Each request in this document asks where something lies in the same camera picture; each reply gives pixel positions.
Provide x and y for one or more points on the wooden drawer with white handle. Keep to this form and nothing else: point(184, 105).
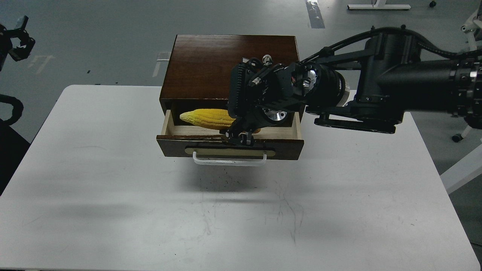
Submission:
point(283, 142)

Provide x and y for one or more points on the white table leg base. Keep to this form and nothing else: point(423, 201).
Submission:
point(379, 5)

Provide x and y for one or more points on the yellow corn cob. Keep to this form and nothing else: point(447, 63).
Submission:
point(214, 119)

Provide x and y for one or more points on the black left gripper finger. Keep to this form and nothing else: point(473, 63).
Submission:
point(26, 43)

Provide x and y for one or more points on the grey floor tape strip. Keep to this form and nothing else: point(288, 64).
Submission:
point(314, 14)

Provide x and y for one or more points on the dark wooden drawer cabinet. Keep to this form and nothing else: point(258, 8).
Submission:
point(199, 71)

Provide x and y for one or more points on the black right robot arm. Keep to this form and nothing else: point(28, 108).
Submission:
point(365, 83)

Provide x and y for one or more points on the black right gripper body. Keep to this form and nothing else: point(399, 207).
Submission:
point(262, 95)

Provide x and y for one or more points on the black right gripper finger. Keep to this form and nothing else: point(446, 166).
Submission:
point(248, 138)
point(232, 134)

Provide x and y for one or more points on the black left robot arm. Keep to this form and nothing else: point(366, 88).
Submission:
point(17, 44)

